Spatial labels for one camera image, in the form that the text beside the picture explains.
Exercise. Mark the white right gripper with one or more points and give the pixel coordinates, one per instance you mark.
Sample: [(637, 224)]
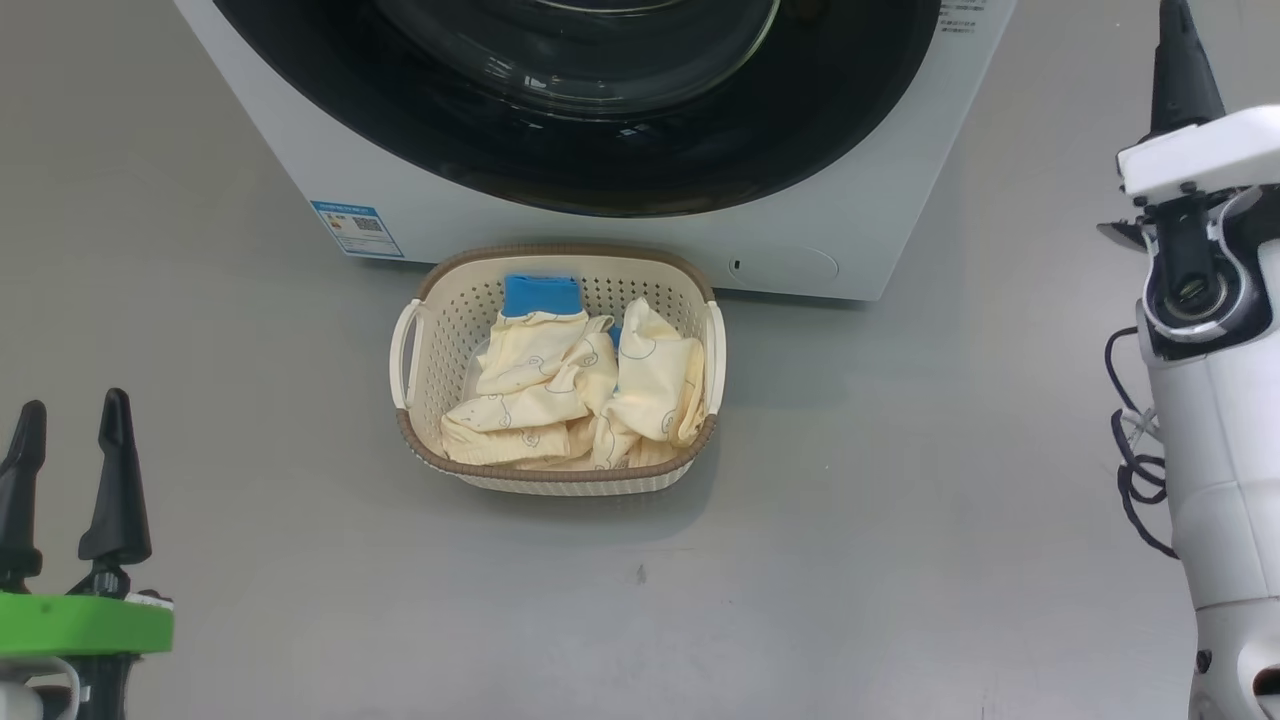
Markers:
[(1200, 160)]

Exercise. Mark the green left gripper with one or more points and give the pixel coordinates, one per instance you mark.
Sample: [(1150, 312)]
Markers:
[(80, 625)]

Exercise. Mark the cream garment with blue waistband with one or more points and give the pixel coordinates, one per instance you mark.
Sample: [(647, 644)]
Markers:
[(530, 380)]

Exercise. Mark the cream printed garment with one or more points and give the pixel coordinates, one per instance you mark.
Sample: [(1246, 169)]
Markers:
[(655, 380)]

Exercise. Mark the dark glass washing machine door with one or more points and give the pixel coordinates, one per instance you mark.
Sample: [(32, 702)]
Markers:
[(560, 150)]

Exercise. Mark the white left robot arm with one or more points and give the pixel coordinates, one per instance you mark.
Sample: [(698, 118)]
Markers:
[(25, 695)]

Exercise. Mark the grey text label on machine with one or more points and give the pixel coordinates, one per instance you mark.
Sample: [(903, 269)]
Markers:
[(962, 15)]

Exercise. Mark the cream perforated basket brown rim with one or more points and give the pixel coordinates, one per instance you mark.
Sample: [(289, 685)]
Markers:
[(450, 310)]

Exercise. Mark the white front-load washing machine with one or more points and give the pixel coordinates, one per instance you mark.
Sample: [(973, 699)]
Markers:
[(640, 235)]

